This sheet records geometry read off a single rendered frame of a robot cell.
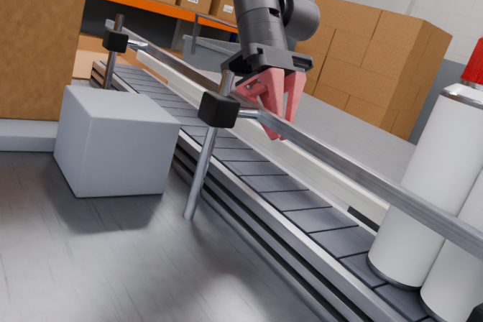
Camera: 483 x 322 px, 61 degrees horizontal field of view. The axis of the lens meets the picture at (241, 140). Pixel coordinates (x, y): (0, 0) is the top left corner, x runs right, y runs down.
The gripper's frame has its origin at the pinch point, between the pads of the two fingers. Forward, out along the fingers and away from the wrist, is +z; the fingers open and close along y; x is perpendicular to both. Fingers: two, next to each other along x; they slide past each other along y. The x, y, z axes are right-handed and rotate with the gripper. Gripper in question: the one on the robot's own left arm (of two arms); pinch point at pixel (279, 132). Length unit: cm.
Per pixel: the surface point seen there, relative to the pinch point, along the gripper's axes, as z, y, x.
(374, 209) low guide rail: 10.5, 2.5, -8.6
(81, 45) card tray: -44, 2, 68
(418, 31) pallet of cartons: -123, 277, 96
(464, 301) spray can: 18.0, -2.8, -17.7
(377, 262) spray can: 15.0, -3.0, -11.5
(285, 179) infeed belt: 5.3, 1.8, 2.0
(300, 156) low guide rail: 2.9, 2.7, -0.1
